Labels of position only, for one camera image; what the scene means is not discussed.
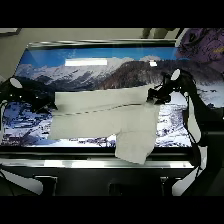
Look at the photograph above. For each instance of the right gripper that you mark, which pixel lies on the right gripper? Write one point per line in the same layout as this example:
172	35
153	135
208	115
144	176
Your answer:
158	95

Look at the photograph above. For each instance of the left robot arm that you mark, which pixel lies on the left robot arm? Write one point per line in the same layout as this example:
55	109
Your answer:
27	96

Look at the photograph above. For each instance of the dark grey garment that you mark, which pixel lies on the dark grey garment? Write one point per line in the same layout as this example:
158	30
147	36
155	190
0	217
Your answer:
216	120

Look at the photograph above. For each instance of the purple printed garment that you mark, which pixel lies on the purple printed garment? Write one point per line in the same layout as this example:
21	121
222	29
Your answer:
205	45

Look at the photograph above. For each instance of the pale grey garment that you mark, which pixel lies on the pale grey garment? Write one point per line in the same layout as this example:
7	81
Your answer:
100	116

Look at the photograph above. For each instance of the person's legs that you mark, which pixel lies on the person's legs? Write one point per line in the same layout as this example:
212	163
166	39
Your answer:
156	32

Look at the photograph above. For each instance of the silver frame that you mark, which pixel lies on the silver frame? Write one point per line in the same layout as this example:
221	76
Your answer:
100	163

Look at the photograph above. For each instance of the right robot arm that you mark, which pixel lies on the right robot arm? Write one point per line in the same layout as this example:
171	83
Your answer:
193	110

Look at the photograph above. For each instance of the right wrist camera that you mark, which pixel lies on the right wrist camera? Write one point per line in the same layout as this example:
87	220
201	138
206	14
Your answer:
164	79

